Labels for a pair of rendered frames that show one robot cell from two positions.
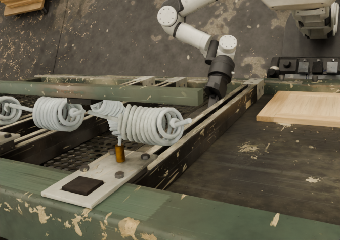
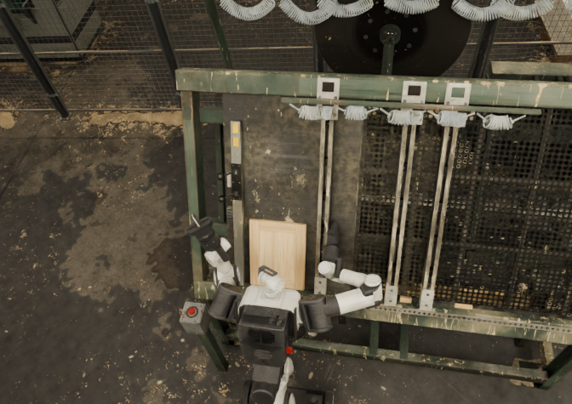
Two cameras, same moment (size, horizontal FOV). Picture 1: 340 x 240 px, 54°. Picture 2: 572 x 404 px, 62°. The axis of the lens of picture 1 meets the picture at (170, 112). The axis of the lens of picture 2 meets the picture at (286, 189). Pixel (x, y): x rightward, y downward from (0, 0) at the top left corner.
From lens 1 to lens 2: 2.00 m
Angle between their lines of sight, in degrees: 62
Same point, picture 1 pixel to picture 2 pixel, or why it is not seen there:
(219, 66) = (329, 249)
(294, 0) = not seen: hidden behind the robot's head
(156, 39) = not seen: outside the picture
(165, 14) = (373, 279)
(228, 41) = (323, 267)
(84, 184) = (327, 87)
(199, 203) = (288, 91)
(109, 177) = (323, 95)
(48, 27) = not seen: outside the picture
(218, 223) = (280, 83)
